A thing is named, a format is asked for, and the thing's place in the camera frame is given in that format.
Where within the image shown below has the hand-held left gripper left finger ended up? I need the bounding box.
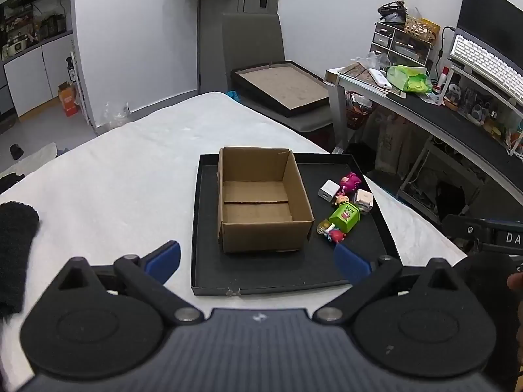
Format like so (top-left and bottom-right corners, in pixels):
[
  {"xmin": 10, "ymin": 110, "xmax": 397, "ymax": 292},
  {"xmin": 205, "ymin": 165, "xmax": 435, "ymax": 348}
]
[{"xmin": 55, "ymin": 241, "xmax": 205, "ymax": 326}]

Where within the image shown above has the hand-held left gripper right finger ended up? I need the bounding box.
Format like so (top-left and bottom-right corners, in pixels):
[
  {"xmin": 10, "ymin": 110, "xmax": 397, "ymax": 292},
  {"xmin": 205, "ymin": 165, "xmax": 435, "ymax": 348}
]
[{"xmin": 312, "ymin": 244, "xmax": 462, "ymax": 324}]

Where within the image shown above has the small red figurine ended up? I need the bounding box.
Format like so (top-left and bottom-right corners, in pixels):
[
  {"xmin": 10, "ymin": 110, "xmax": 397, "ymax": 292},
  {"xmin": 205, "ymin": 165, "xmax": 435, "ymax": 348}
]
[{"xmin": 318, "ymin": 220, "xmax": 348, "ymax": 244}]

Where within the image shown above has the green box toy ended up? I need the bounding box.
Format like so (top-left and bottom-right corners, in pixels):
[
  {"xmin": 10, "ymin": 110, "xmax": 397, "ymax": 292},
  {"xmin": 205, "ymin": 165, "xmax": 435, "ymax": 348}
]
[{"xmin": 329, "ymin": 203, "xmax": 361, "ymax": 233}]

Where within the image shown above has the white cube toy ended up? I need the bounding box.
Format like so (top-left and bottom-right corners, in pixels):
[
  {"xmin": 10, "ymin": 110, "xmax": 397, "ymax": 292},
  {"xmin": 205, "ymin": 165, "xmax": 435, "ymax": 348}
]
[{"xmin": 352, "ymin": 189, "xmax": 374, "ymax": 213}]

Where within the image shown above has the black shallow tray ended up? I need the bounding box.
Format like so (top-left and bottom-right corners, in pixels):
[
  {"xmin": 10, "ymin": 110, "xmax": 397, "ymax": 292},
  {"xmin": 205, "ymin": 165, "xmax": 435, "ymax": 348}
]
[{"xmin": 190, "ymin": 153, "xmax": 403, "ymax": 297}]

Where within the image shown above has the white charger plug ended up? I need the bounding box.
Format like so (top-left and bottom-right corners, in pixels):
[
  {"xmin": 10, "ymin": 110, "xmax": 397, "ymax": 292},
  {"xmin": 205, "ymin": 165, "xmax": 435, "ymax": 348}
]
[{"xmin": 319, "ymin": 180, "xmax": 340, "ymax": 202}]

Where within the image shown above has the pink dinosaur figurine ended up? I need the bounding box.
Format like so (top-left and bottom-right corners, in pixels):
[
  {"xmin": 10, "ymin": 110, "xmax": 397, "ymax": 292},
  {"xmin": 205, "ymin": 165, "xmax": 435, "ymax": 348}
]
[{"xmin": 340, "ymin": 172, "xmax": 364, "ymax": 195}]

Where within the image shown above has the cardboard box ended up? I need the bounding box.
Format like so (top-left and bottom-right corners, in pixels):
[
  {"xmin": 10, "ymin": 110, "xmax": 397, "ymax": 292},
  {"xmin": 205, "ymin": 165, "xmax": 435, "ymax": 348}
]
[{"xmin": 216, "ymin": 146, "xmax": 315, "ymax": 254}]

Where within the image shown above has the white storage rack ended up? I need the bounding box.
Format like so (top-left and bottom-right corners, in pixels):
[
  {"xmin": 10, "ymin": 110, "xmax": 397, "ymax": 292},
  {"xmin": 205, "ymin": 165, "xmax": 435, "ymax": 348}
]
[{"xmin": 398, "ymin": 135, "xmax": 491, "ymax": 213}]

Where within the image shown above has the grey desk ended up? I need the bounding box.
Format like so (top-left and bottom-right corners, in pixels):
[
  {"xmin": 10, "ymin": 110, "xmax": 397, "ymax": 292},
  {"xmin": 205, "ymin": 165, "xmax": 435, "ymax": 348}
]
[{"xmin": 325, "ymin": 65, "xmax": 523, "ymax": 205}]

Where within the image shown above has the white tote bag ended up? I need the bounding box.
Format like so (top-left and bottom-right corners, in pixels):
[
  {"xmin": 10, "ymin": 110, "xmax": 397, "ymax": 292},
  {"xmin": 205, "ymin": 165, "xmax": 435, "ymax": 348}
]
[{"xmin": 374, "ymin": 114, "xmax": 414, "ymax": 174}]

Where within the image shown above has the white desk riser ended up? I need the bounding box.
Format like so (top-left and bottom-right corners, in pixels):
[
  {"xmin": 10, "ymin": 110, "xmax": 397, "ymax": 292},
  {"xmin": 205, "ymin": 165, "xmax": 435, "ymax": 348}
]
[{"xmin": 439, "ymin": 59, "xmax": 523, "ymax": 158}]

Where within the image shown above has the black fuzzy cloth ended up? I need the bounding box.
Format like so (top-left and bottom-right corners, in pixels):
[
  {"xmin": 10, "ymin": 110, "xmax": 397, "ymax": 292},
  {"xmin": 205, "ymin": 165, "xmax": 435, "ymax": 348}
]
[{"xmin": 0, "ymin": 201, "xmax": 40, "ymax": 319}]

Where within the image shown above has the red basket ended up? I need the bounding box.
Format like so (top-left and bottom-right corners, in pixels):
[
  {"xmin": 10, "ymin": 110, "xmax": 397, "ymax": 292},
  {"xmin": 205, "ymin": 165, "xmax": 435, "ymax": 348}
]
[{"xmin": 346, "ymin": 94, "xmax": 374, "ymax": 129}]

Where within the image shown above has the clear plastic bag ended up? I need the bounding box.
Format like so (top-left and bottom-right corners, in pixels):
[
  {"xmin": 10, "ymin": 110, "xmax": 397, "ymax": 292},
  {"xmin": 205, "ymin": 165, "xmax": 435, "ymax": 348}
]
[{"xmin": 100, "ymin": 101, "xmax": 131, "ymax": 129}]

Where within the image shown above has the white keyboard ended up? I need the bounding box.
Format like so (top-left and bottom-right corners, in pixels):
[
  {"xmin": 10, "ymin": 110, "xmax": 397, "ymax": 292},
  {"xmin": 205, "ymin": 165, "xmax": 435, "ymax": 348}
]
[{"xmin": 449, "ymin": 35, "xmax": 523, "ymax": 105}]

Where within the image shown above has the green plastic bag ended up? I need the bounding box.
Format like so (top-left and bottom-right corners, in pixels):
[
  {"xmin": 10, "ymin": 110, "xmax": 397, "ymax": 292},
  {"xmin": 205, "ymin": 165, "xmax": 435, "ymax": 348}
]
[{"xmin": 386, "ymin": 64, "xmax": 433, "ymax": 94}]

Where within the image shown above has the orange box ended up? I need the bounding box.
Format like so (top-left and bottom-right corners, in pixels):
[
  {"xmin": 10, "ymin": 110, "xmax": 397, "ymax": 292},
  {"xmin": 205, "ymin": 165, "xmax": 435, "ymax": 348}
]
[{"xmin": 57, "ymin": 82, "xmax": 80, "ymax": 117}]

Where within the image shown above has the black framed board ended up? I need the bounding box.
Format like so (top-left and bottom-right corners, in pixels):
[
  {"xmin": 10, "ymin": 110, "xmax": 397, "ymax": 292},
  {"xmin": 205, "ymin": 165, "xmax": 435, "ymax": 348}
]
[{"xmin": 231, "ymin": 61, "xmax": 331, "ymax": 118}]

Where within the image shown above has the small drawer organizer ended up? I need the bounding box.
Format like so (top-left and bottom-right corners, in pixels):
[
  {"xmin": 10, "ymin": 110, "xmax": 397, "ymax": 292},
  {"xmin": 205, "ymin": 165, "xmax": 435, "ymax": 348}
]
[{"xmin": 371, "ymin": 22, "xmax": 433, "ymax": 66}]

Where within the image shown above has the woven basket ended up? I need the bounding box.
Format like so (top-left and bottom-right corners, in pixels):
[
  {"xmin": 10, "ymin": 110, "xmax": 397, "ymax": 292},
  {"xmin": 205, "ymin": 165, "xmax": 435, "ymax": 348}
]
[{"xmin": 404, "ymin": 16, "xmax": 441, "ymax": 42}]

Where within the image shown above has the white cabinet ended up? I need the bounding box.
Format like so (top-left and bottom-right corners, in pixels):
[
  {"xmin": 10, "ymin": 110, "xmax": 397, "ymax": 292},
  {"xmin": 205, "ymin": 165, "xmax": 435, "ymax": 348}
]
[{"xmin": 2, "ymin": 33, "xmax": 77, "ymax": 117}]

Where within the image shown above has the black monitor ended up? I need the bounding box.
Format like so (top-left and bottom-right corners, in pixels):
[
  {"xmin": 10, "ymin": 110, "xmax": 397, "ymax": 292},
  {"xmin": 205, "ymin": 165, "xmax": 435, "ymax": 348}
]
[{"xmin": 455, "ymin": 0, "xmax": 523, "ymax": 66}]

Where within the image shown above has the grey chair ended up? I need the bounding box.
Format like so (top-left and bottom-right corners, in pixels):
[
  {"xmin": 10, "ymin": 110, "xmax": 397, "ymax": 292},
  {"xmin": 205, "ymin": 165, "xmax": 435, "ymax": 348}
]
[{"xmin": 221, "ymin": 13, "xmax": 336, "ymax": 133}]

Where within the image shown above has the open wall shelf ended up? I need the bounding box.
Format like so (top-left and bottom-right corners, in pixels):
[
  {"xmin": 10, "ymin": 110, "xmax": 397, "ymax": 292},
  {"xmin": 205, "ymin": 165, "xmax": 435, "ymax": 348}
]
[{"xmin": 0, "ymin": 0, "xmax": 72, "ymax": 63}]

